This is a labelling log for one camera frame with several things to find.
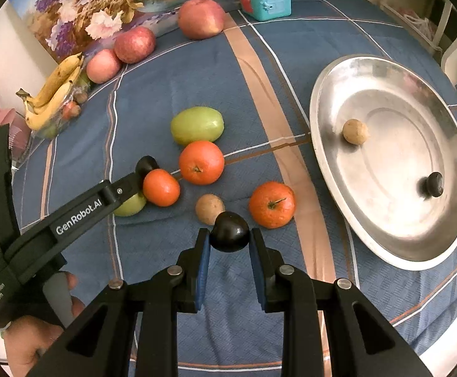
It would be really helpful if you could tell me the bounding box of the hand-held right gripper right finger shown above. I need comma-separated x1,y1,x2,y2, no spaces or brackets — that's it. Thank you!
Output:
250,228,429,377

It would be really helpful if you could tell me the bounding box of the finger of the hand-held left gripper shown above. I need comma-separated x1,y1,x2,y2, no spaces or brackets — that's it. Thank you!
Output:
108,171,148,209

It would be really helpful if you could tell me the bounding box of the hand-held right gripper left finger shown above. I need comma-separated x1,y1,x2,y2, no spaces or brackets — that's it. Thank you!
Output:
28,228,213,377

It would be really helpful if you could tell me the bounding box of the green jujube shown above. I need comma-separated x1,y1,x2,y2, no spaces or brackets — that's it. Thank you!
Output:
113,192,147,217
170,106,224,147

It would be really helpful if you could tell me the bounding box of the dark plum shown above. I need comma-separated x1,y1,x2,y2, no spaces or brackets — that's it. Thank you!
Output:
210,211,251,254
135,156,160,178
419,172,445,198

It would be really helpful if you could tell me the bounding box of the orange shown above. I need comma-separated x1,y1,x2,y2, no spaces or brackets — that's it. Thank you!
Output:
249,181,297,229
142,169,181,207
179,140,225,185

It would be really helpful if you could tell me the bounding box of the small brown kiwi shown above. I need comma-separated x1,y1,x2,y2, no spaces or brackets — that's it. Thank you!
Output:
195,194,226,225
342,119,370,145

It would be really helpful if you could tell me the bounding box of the round metal plate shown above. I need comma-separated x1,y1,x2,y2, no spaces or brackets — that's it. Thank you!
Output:
309,54,457,271

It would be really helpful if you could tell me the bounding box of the person's left hand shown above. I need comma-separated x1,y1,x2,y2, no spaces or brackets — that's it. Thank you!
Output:
3,273,85,377

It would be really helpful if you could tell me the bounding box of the clear plastic fruit bag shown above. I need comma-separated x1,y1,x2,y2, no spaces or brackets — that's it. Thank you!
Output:
32,73,95,140

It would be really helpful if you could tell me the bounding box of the bunch of yellow bananas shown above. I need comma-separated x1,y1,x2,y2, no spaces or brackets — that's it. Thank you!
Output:
15,52,85,131

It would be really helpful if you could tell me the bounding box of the small pink apple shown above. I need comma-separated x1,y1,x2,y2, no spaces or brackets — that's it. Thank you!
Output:
86,49,122,84

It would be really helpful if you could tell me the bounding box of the dark red apple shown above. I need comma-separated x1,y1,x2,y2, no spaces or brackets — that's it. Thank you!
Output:
114,27,157,64

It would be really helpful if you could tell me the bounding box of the large red apple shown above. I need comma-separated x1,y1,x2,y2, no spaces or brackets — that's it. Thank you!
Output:
178,0,226,41

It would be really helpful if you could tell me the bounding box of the floral painting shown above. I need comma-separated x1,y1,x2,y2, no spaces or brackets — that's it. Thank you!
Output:
8,0,237,63

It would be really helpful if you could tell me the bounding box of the white plastic bag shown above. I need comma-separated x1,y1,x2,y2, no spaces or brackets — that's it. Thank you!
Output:
403,12,439,48

